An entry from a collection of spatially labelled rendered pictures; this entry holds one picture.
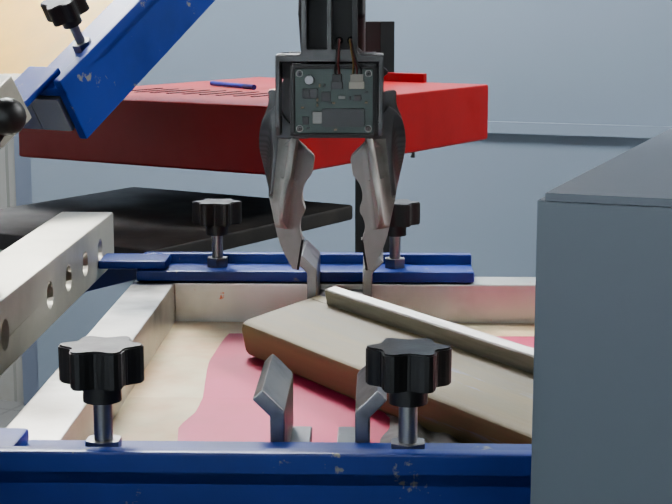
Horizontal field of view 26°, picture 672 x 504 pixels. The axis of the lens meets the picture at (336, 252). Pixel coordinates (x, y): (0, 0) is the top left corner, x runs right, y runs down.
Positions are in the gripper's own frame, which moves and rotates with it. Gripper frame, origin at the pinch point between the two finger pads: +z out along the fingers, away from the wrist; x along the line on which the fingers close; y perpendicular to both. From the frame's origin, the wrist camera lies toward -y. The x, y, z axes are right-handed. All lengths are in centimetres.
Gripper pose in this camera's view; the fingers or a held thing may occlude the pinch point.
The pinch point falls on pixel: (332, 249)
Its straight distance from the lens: 102.9
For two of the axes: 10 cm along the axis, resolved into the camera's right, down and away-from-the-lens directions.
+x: 10.0, 0.0, -0.3
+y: -0.3, 1.6, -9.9
